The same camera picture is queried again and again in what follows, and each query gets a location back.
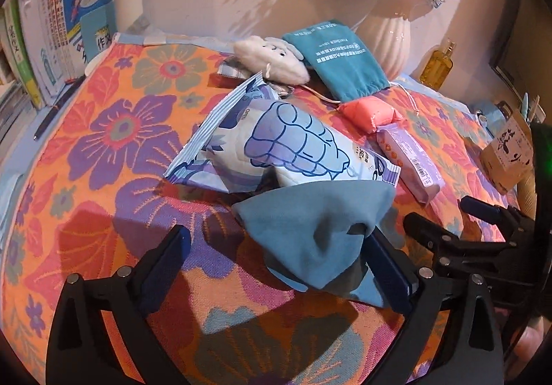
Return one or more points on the bunch of pens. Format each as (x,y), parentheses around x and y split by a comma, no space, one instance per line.
(529,107)

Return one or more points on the small teal book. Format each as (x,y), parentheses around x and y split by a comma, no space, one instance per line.
(98,33)

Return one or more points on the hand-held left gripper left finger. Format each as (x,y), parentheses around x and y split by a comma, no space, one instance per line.
(168,273)

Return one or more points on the coral pink packet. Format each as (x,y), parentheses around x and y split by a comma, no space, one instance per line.
(371,113)

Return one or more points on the brown cardboard pen holder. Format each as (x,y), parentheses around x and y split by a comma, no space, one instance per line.
(506,152)

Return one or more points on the white ribbed vase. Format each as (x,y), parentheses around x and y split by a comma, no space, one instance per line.
(388,35)

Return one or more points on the person's right hand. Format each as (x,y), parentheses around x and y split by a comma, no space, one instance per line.
(529,342)

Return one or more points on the floral orange tablecloth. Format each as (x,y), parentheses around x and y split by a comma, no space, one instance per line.
(108,178)

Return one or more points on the blue printed wipes packet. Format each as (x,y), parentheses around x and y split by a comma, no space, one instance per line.
(293,139)

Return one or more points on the purple tissue packet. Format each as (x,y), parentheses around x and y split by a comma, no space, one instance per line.
(409,160)

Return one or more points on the woven wicker object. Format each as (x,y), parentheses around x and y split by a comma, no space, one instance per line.
(527,195)

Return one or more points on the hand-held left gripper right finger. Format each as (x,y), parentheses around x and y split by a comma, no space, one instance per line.
(390,281)

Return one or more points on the row of books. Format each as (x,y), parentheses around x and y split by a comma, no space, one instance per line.
(34,35)

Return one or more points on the blue cloth pouch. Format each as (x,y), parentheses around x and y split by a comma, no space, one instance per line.
(310,221)

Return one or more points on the white plush toy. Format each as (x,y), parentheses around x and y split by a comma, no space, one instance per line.
(271,57)

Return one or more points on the dark pen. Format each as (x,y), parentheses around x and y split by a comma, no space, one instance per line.
(58,109)

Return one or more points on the yellow glass bottle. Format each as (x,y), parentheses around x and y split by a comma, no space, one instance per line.
(437,66)

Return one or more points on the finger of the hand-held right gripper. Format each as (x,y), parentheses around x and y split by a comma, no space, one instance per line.
(478,206)
(425,229)

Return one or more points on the dark monitor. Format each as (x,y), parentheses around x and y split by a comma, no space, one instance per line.
(515,44)

